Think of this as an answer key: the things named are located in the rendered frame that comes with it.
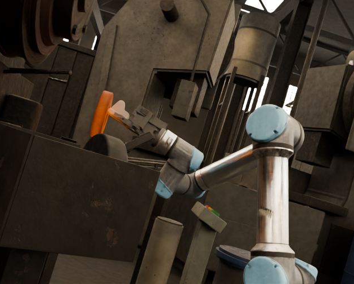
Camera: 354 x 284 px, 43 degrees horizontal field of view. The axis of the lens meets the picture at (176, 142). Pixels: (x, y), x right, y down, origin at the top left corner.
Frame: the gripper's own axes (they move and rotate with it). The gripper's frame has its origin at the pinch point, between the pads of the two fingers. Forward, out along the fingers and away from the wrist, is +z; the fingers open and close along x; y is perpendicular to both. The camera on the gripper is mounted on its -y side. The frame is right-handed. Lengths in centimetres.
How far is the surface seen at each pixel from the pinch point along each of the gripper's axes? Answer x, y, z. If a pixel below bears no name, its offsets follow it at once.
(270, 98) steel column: -804, 275, -187
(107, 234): 83, -20, -20
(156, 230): -35, -26, -40
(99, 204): 85, -17, -17
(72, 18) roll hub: 33.8, 12.1, 15.1
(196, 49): -229, 102, -9
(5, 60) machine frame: -0.7, -4.4, 34.7
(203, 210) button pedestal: -30, -10, -50
